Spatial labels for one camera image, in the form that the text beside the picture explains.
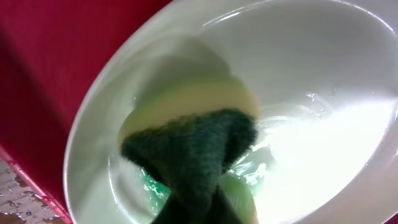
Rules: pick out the green yellow sponge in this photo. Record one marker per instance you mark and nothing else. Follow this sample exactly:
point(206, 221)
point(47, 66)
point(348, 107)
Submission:
point(186, 137)

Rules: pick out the white plate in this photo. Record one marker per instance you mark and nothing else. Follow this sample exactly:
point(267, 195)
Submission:
point(324, 76)

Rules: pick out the red plastic tray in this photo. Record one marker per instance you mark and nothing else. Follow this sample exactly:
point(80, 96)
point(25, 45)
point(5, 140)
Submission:
point(51, 52)

